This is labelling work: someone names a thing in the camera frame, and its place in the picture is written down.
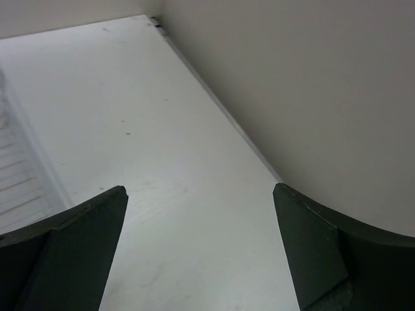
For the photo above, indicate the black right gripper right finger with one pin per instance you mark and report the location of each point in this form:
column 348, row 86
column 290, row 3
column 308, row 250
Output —
column 339, row 263

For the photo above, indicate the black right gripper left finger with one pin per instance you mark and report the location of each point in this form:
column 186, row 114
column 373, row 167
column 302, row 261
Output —
column 63, row 262

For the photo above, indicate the aluminium table frame rail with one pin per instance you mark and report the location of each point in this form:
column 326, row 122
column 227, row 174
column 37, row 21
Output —
column 156, row 22

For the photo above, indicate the white wire dish rack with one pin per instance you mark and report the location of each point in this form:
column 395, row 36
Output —
column 30, row 188

